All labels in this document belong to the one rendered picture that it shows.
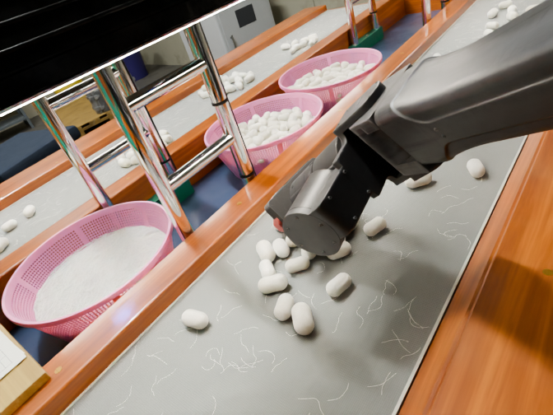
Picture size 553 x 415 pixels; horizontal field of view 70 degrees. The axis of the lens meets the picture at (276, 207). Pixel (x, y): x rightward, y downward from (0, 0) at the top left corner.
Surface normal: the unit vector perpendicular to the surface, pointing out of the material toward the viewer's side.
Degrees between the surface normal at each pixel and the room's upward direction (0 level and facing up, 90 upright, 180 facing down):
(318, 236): 98
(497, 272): 0
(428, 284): 0
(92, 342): 0
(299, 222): 98
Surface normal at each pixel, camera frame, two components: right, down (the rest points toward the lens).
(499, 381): -0.28, -0.79
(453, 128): -0.60, 0.79
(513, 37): -0.81, -0.56
